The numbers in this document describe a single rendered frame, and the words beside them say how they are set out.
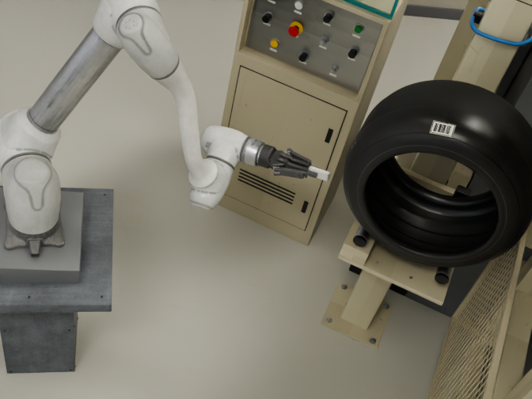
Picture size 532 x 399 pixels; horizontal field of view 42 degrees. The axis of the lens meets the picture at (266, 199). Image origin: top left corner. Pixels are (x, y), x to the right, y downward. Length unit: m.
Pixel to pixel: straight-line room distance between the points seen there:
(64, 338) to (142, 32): 1.26
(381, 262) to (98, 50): 1.12
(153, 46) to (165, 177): 1.73
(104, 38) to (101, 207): 0.71
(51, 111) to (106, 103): 1.74
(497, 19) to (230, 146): 0.89
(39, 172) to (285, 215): 1.47
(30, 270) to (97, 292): 0.22
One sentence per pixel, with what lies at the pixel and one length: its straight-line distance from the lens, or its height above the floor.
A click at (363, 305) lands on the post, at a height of 0.16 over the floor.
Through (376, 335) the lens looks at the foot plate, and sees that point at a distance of 3.19.
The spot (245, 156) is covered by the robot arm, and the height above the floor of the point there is 0.98.
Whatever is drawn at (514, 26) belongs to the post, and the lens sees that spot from 2.15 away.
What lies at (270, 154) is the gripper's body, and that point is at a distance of 2.28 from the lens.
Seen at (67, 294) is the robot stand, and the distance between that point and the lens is 2.31.
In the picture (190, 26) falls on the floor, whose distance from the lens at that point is 4.60.
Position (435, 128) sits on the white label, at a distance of 1.92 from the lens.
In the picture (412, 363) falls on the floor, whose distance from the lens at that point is 3.19.
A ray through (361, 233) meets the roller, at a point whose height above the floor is 0.92.
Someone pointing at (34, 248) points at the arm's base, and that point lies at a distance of 2.28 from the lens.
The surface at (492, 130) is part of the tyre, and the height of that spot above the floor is 1.44.
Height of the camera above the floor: 2.55
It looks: 46 degrees down
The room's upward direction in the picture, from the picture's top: 15 degrees clockwise
